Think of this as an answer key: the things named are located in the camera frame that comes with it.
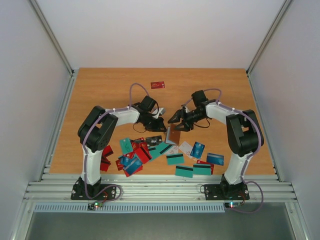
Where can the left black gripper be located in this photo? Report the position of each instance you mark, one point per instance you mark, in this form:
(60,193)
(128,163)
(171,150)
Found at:
(157,128)

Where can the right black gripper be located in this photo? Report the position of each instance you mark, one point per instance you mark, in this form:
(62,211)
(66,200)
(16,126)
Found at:
(185,118)

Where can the brown leather card holder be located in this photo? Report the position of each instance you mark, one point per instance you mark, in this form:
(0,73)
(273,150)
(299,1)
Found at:
(172,135)

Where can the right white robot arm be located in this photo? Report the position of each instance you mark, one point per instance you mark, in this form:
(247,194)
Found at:
(244,136)

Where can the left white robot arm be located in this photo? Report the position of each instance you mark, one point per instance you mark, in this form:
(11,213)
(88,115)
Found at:
(95,134)

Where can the black vip card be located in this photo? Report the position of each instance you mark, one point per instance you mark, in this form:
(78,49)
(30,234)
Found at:
(153,140)

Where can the teal card black stripe centre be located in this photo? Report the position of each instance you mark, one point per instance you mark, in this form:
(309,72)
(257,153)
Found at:
(158,150)

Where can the teal card black stripe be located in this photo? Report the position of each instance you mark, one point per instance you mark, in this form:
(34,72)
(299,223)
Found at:
(184,171)
(158,150)
(175,159)

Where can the white card right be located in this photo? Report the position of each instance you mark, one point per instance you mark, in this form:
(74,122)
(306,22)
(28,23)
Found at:
(186,148)

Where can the white card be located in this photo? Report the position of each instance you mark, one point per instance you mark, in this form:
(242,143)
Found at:
(173,150)
(186,148)

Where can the white card centre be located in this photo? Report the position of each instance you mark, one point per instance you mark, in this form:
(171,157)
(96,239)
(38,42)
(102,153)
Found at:
(173,150)

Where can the red card black stripe centre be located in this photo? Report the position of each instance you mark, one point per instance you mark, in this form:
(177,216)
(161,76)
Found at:
(143,155)

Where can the red card black stripe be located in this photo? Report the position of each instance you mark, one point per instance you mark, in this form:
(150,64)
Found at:
(104,164)
(143,155)

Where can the teal card upper left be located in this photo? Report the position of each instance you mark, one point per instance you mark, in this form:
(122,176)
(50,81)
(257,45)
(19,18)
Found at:
(126,146)

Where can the lone red card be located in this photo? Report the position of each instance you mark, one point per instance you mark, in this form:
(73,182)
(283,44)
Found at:
(157,85)

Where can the red card bottom right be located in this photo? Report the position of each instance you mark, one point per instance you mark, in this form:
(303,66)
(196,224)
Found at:
(207,163)

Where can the blue card far right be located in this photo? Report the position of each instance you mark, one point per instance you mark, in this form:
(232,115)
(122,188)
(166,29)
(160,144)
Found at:
(215,159)

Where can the blue card lower pile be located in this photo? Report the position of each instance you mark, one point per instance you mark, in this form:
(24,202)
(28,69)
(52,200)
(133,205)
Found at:
(132,166)

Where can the teal card bottom right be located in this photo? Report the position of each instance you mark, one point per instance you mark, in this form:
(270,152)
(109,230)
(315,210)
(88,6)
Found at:
(202,169)

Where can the red card upper left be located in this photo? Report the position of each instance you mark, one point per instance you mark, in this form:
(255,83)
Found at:
(107,151)

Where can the red card black stripe left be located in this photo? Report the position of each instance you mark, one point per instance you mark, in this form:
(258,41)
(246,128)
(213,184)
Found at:
(104,164)

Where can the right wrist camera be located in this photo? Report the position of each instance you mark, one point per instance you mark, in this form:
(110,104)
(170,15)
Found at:
(185,108)

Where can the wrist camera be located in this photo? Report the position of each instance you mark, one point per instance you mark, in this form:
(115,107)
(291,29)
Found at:
(160,112)
(185,108)

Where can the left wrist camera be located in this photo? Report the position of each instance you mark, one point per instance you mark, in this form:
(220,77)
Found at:
(160,112)

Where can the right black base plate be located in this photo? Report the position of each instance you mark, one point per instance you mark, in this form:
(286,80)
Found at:
(215,192)

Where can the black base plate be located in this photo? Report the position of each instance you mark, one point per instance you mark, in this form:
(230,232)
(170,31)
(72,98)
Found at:
(96,192)
(215,192)

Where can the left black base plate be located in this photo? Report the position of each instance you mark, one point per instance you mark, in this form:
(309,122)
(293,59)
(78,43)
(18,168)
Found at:
(96,192)

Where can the slotted grey cable duct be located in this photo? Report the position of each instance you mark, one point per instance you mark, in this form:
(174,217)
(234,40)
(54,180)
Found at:
(129,208)

